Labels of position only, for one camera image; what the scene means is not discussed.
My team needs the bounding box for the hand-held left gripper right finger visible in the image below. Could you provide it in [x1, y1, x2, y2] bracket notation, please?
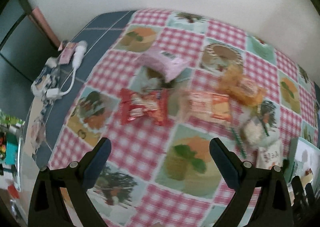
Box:
[209, 138, 293, 227]

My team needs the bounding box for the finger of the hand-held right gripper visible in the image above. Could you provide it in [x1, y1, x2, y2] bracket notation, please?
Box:
[305, 182, 315, 207]
[291, 176, 304, 209]

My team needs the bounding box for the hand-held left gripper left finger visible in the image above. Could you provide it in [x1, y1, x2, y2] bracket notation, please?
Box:
[28, 137, 112, 227]

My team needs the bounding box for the teal box with white inside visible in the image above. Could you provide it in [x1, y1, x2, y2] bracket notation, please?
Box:
[287, 137, 320, 187]

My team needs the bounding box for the white packet with black characters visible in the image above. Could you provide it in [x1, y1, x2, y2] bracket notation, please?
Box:
[256, 139, 283, 170]

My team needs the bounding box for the clear rice cracker packet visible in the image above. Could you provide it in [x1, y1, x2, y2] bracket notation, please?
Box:
[239, 114, 279, 147]

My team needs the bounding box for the orange and pink snack packet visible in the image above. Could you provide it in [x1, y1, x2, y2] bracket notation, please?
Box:
[181, 89, 232, 122]

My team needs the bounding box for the red snack packet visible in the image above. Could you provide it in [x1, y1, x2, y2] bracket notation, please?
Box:
[119, 88, 169, 126]

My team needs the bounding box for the yellow bread packet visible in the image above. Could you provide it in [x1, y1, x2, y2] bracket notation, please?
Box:
[219, 64, 265, 106]

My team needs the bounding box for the pink checked printed tablecloth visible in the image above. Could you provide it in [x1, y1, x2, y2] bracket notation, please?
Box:
[47, 9, 320, 227]

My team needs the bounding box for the white printed paper bag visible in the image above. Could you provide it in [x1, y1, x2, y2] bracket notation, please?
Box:
[30, 114, 48, 152]

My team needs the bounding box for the teal plastic container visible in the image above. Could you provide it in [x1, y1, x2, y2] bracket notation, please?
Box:
[5, 134, 20, 165]

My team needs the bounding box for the blue and white crumpled wrapper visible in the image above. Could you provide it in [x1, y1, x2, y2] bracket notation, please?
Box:
[31, 58, 62, 97]

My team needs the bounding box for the small pink sachet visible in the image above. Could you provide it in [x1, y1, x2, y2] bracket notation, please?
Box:
[58, 41, 77, 64]

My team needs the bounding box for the dark glass door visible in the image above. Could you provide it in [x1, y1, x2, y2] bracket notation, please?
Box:
[0, 0, 62, 87]

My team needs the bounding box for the white cable with plugs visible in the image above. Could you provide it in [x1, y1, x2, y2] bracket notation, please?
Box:
[46, 40, 88, 100]

